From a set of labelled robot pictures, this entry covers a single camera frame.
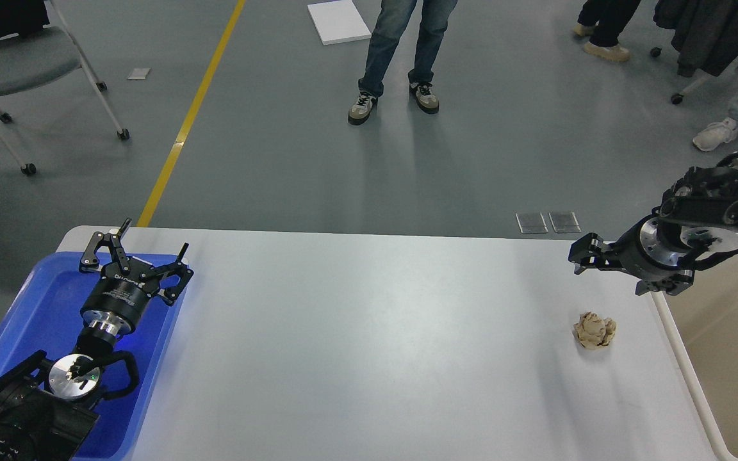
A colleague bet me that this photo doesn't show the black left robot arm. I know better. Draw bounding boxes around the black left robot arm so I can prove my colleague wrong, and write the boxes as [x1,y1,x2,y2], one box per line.
[0,222,193,460]

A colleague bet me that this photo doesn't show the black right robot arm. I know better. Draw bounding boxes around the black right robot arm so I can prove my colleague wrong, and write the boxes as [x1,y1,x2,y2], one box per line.
[568,151,738,296]

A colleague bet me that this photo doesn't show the small grey floor card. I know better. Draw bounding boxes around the small grey floor card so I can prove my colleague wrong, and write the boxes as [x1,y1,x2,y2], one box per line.
[127,68,151,81]

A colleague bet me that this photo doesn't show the grey folding chair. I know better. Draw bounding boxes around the grey folding chair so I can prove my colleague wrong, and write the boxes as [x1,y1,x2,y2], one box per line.
[0,1,131,176]

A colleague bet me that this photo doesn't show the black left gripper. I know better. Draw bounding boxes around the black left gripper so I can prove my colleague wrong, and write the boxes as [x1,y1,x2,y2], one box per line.
[79,218,194,335]

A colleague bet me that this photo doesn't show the brown paper ball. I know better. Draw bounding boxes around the brown paper ball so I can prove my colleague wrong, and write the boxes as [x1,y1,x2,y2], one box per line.
[572,311,617,350]

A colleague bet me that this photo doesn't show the white flat board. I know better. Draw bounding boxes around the white flat board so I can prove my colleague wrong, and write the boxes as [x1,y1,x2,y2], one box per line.
[307,1,371,45]

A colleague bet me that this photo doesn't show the left metal floor plate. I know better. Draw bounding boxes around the left metal floor plate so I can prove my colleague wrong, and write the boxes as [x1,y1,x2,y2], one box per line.
[515,213,549,234]

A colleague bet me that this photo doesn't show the person in blue jeans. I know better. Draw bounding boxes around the person in blue jeans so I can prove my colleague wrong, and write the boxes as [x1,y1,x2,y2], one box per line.
[348,0,459,126]

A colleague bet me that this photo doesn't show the blue plastic tray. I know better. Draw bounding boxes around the blue plastic tray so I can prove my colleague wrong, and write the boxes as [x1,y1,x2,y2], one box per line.
[0,252,182,460]

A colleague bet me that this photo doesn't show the person in black trousers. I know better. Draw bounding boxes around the person in black trousers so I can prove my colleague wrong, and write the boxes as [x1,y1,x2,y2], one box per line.
[572,1,641,62]

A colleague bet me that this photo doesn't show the chair with dark coat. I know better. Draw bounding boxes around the chair with dark coat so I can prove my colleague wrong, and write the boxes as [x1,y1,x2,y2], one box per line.
[653,1,738,105]

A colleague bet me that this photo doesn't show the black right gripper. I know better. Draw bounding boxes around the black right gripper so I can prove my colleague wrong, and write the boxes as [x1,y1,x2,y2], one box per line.
[568,216,694,296]

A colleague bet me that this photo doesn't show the beige plastic bin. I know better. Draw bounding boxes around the beige plastic bin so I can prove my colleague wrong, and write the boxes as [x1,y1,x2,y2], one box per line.
[652,256,738,460]

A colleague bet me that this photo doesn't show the right metal floor plate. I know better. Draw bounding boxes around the right metal floor plate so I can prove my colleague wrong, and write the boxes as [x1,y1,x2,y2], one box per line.
[548,212,582,234]

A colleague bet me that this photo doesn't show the metal floor plate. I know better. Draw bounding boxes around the metal floor plate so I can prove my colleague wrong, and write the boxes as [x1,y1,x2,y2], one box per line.
[548,212,582,234]
[515,213,549,234]

